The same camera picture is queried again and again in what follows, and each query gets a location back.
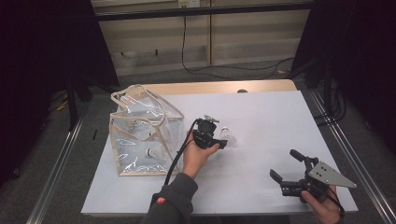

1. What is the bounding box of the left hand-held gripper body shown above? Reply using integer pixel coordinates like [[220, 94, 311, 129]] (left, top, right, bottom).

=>
[[191, 115, 220, 150]]

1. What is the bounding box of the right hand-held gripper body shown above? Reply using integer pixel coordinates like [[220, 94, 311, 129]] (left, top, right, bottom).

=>
[[279, 156, 359, 204]]

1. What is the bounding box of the transparent bag with beige trim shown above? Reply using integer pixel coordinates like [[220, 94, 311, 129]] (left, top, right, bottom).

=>
[[109, 83, 185, 177]]

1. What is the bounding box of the person's left hand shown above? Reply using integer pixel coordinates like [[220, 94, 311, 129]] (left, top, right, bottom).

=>
[[181, 131, 220, 181]]

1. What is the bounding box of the person's right hand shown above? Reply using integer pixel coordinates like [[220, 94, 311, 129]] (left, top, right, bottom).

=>
[[300, 186, 347, 224]]

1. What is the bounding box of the white table sheet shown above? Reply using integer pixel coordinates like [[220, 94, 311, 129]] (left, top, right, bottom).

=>
[[80, 91, 359, 217]]

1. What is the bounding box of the black metal stand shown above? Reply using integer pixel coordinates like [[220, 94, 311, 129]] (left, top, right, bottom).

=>
[[321, 52, 334, 117], [65, 74, 94, 132]]

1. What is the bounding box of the black curtain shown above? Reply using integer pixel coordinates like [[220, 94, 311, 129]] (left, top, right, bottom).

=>
[[290, 0, 396, 153], [0, 0, 120, 188]]

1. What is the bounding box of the black metal crossbar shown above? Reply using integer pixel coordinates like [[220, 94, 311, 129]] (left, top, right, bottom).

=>
[[92, 2, 316, 22]]

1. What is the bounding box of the aluminium floor rail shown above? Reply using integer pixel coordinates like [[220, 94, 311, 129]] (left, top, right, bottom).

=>
[[26, 118, 85, 224], [309, 91, 396, 224]]

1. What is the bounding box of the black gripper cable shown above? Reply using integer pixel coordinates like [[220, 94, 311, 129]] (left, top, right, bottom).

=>
[[320, 186, 347, 218], [163, 119, 200, 186]]

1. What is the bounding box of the black floor cable bundle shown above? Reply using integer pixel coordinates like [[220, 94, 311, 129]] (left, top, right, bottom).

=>
[[314, 83, 347, 127]]

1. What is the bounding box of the black wall cable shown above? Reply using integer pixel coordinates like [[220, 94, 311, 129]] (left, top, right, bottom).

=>
[[181, 15, 295, 81]]

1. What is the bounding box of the white wall outlet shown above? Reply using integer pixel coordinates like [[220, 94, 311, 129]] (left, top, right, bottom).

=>
[[177, 0, 201, 8]]

